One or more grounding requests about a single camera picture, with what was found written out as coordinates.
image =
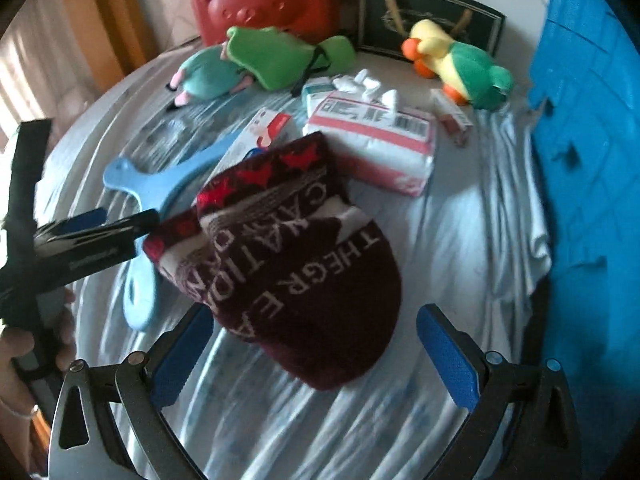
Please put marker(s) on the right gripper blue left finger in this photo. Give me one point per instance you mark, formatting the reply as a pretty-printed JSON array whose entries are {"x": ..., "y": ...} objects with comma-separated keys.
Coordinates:
[{"x": 174, "y": 355}]

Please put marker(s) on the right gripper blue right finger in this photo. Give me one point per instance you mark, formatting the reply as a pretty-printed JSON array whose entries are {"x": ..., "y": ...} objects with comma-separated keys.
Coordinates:
[{"x": 454, "y": 355}]

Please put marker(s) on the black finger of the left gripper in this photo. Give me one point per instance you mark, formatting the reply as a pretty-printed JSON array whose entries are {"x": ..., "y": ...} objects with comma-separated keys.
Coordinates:
[{"x": 76, "y": 247}]

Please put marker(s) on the dark red knit hat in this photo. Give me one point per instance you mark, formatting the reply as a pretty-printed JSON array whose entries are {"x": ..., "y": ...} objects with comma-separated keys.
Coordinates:
[{"x": 283, "y": 258}]

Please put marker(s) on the white blue medicine box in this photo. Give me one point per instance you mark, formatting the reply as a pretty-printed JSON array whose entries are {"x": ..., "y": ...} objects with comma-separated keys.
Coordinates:
[{"x": 265, "y": 130}]

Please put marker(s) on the white eye drop vials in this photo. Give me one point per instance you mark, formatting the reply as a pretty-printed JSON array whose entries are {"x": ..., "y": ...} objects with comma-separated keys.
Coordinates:
[{"x": 368, "y": 89}]

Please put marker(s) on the person left hand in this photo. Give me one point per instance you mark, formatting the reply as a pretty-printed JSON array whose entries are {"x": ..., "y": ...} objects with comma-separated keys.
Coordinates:
[{"x": 17, "y": 402}]

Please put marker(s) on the light blue plastic hand mirror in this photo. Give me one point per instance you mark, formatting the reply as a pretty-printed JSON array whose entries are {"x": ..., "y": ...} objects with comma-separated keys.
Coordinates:
[{"x": 154, "y": 191}]

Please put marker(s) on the striped grey cloth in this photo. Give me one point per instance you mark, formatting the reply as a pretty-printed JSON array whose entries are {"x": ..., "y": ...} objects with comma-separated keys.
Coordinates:
[{"x": 475, "y": 243}]

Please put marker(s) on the teal pig plush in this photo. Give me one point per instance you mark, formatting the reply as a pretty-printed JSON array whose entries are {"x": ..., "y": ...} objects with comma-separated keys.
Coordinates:
[{"x": 207, "y": 75}]

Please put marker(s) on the white red label parcel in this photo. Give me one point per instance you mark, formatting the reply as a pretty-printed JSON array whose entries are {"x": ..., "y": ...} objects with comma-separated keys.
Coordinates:
[{"x": 393, "y": 150}]

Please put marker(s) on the small red white box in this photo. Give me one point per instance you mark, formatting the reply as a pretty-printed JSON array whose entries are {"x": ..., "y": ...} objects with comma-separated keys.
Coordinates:
[{"x": 451, "y": 116}]

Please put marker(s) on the green frog plush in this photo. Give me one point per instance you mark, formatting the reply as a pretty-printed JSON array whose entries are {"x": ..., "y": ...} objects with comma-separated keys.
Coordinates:
[{"x": 279, "y": 60}]

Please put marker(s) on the blue plastic storage crate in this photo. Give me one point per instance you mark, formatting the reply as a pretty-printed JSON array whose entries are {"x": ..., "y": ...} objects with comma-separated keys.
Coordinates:
[{"x": 585, "y": 76}]

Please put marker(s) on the yellow green duck plush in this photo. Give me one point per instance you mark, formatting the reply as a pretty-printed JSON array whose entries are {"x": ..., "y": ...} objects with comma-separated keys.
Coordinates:
[{"x": 468, "y": 74}]

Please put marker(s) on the small white teal box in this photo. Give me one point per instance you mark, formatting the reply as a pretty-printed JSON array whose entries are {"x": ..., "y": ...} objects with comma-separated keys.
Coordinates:
[{"x": 314, "y": 91}]

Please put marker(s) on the dark green framed box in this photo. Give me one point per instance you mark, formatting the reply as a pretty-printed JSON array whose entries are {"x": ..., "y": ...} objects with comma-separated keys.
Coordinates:
[{"x": 380, "y": 26}]

